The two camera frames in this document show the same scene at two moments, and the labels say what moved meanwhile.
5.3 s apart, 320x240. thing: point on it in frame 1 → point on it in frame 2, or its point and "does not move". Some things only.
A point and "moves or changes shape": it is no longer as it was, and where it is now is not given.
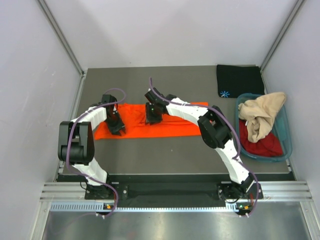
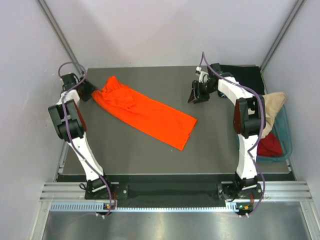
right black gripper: x=150 y=118 → x=199 y=96
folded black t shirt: x=233 y=81 does not move
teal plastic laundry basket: x=280 y=127 does not move
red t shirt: x=270 y=145 does not move
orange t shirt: x=133 y=118 moves or changes shape
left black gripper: x=115 y=130 → x=90 y=88
